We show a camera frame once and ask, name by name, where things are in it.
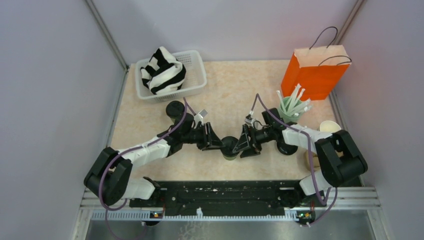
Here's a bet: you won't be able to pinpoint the white plastic basket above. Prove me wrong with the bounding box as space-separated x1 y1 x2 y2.
134 50 207 104

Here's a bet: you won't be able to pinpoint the black white striped cloth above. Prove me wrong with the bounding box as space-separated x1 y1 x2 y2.
139 46 187 95

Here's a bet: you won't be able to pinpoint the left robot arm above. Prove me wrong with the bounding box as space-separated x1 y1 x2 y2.
83 113 225 207

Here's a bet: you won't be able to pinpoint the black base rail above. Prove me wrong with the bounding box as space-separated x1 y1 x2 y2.
129 180 324 217

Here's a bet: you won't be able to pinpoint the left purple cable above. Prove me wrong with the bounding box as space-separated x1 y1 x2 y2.
98 96 198 240

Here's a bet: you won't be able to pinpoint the cardboard cup carrier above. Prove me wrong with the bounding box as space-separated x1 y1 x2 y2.
304 150 321 171

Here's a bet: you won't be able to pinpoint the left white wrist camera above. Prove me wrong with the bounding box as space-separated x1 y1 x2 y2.
193 109 208 126

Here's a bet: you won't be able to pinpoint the stack of paper cups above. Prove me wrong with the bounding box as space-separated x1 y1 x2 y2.
318 120 342 133

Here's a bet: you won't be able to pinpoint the white wrapped straws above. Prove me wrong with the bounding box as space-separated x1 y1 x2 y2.
276 83 313 114

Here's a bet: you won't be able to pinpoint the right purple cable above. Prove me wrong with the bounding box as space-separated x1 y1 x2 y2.
250 93 339 227

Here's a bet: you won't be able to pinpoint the purple cable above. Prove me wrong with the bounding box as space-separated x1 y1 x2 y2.
250 93 339 227
98 96 198 240

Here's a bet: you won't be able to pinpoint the orange paper bag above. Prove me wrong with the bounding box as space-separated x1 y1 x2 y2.
280 38 353 101

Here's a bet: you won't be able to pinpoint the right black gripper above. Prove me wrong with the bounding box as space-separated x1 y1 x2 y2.
233 124 273 159

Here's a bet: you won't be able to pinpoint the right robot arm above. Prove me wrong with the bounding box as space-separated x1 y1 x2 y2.
231 108 368 206

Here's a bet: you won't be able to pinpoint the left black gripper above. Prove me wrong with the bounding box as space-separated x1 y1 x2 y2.
181 122 225 151

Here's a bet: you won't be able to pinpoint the green paper coffee cup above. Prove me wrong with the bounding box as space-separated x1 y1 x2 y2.
173 115 188 125

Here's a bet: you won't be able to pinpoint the green straw holder cup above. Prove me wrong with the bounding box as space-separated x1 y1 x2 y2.
277 96 304 123

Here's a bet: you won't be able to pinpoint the black lid on table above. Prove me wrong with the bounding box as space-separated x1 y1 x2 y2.
276 142 298 156

